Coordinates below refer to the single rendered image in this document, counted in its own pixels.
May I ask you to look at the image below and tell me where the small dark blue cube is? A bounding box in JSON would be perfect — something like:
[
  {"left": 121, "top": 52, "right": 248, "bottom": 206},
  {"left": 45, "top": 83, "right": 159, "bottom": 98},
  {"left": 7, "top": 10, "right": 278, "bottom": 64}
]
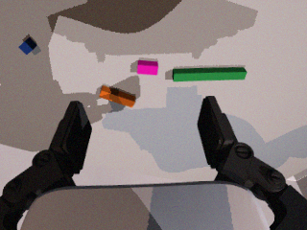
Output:
[{"left": 18, "top": 37, "right": 37, "bottom": 55}]

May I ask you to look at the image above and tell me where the orange block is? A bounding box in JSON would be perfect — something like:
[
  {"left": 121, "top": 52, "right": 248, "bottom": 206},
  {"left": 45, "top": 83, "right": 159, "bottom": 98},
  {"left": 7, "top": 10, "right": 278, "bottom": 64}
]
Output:
[{"left": 100, "top": 85, "right": 135, "bottom": 107}]

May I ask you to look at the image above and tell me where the magenta block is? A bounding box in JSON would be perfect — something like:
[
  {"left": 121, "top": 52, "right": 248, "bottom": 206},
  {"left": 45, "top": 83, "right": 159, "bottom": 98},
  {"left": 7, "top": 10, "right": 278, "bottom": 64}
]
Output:
[{"left": 137, "top": 60, "right": 158, "bottom": 75}]

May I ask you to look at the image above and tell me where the dark green rod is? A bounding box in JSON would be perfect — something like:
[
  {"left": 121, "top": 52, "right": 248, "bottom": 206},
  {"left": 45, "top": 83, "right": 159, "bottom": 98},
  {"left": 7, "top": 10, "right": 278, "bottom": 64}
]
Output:
[{"left": 173, "top": 67, "right": 247, "bottom": 81}]

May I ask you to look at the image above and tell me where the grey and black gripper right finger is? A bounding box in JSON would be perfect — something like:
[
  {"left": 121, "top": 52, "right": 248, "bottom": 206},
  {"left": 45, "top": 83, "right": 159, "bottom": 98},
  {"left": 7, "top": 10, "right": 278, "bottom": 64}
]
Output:
[{"left": 198, "top": 96, "right": 307, "bottom": 230}]

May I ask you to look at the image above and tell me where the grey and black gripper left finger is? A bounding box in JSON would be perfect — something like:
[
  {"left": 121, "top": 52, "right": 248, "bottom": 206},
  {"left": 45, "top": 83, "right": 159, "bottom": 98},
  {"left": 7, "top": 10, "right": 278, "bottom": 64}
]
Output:
[{"left": 0, "top": 101, "right": 92, "bottom": 230}]

